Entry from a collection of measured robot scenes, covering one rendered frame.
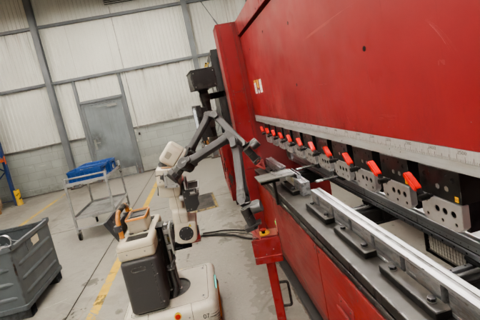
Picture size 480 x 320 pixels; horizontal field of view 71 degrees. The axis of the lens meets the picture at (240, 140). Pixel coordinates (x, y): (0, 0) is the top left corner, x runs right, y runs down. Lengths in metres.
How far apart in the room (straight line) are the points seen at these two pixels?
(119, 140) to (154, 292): 7.56
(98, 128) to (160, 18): 3.42
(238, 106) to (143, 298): 1.82
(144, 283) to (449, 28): 2.25
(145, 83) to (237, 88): 6.60
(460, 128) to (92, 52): 9.56
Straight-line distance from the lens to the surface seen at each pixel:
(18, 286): 3.87
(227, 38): 3.30
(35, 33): 10.35
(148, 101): 9.68
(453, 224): 1.06
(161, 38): 9.77
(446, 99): 0.96
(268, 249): 2.01
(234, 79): 3.26
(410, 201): 1.19
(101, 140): 9.95
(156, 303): 2.62
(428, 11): 0.98
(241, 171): 2.03
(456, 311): 1.26
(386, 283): 1.41
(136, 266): 2.51
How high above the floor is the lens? 1.64
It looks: 8 degrees down
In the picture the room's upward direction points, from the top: 12 degrees counter-clockwise
